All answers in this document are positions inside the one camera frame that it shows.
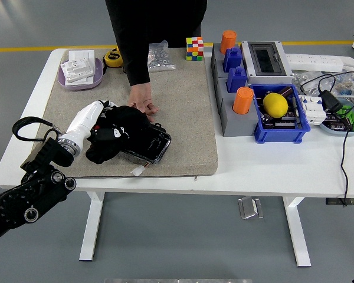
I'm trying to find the person's hand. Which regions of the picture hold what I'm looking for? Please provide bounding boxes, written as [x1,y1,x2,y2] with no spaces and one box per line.
[127,81,159,123]

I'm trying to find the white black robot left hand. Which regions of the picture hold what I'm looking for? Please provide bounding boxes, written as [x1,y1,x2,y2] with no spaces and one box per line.
[65,99,119,142]

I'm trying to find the black rag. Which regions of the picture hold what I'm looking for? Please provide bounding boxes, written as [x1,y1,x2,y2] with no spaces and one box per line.
[85,105,152,164]

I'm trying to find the glossy black panel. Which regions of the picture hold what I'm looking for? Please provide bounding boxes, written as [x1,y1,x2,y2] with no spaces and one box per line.
[122,122,172,164]

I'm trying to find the clear bag of nuts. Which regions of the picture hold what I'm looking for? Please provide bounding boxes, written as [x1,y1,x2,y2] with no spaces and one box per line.
[147,40,177,73]

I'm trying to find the purple tray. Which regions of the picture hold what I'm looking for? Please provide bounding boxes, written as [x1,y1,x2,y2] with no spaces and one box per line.
[57,57,104,91]

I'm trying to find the yellow tape measure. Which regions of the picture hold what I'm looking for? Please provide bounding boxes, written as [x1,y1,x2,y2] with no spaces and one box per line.
[102,47,124,68]

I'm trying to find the grey-brown mat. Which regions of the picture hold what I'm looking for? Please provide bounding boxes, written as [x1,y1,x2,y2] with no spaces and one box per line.
[31,47,218,180]

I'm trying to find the colourful puzzle cube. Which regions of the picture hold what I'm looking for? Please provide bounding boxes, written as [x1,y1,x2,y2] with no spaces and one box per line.
[185,37,205,62]

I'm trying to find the person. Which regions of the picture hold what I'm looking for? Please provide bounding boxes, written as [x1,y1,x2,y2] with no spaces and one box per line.
[105,0,208,50]

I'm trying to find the grey block holder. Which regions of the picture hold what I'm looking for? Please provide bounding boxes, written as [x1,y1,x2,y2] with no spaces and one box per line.
[210,42,248,86]
[215,77,260,137]

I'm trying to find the blue block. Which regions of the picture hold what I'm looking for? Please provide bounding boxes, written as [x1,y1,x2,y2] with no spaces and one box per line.
[226,66,248,94]
[222,46,243,74]

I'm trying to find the orange cylinder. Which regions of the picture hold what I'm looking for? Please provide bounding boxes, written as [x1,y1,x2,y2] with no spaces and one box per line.
[219,29,237,55]
[232,86,255,115]

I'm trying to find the white table leg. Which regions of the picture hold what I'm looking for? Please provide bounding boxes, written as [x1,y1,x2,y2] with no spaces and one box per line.
[78,191,105,262]
[282,196,312,268]

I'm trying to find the grey electrical distribution box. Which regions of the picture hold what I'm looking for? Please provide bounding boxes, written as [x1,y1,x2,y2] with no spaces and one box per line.
[241,40,294,85]

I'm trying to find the yellow lemon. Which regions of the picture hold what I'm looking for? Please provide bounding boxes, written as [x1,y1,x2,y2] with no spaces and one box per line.
[263,93,289,118]

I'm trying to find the blue plastic bin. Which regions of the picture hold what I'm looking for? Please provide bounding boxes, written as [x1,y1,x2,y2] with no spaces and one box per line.
[250,84,312,144]

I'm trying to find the dark circuit board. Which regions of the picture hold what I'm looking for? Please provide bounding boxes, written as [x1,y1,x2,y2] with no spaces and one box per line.
[260,111,303,130]

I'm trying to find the white circuit breaker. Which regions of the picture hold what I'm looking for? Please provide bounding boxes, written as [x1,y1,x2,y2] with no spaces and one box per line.
[298,94,327,126]

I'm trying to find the white power strip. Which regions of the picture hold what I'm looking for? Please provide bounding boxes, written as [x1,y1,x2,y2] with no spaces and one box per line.
[284,52,345,73]

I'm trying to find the black power adapter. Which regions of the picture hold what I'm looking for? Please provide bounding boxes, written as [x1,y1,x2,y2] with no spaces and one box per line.
[317,90,343,113]

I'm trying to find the clear bags of parts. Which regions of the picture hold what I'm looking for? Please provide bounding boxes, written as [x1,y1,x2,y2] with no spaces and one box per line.
[291,70,354,98]

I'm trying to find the green connector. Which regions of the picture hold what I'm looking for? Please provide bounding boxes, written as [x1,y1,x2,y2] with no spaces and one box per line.
[335,104,354,131]

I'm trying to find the white switch module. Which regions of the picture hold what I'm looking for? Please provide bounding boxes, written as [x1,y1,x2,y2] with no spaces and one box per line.
[60,57,94,83]

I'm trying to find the flat white switch plate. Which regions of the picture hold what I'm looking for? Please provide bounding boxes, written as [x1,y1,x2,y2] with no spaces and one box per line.
[67,49,95,87]

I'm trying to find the white wire connector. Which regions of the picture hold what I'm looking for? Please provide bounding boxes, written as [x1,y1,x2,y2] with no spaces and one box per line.
[129,162,152,177]

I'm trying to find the silver metal bracket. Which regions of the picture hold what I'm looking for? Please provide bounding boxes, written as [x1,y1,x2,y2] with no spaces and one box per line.
[238,196,264,220]

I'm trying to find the black cord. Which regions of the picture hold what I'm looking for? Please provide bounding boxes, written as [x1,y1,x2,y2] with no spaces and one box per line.
[299,73,352,207]

